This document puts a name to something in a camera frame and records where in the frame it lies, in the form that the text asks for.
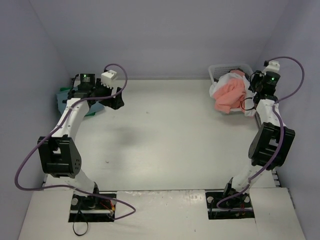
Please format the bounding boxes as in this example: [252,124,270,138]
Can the grey-blue t shirt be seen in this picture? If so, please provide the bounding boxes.
[56,89,105,117]

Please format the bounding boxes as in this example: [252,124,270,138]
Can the black loop cable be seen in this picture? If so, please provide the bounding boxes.
[72,209,89,236]

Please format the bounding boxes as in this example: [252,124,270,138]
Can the green t shirt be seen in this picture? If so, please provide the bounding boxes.
[59,86,98,117]

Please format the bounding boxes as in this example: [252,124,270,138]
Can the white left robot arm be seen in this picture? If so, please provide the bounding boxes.
[38,70,124,210]

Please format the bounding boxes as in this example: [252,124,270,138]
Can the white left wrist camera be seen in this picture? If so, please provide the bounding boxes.
[101,70,118,88]

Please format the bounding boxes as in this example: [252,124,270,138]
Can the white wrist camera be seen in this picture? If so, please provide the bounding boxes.
[261,60,280,74]
[101,70,118,88]

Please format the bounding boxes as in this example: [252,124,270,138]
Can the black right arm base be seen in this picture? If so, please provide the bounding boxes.
[205,190,255,220]

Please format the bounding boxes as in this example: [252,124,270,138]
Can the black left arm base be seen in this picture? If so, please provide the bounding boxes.
[68,194,116,223]

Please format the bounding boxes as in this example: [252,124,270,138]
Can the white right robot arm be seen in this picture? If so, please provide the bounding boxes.
[221,70,296,206]

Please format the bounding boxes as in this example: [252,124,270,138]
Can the white laundry basket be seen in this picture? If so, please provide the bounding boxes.
[208,63,254,114]

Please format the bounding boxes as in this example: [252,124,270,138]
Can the white t shirt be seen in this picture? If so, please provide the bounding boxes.
[209,71,256,117]

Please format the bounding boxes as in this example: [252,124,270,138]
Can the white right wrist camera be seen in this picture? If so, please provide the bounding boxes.
[261,60,280,74]

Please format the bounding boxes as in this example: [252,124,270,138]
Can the pink t shirt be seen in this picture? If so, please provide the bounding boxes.
[210,70,247,114]

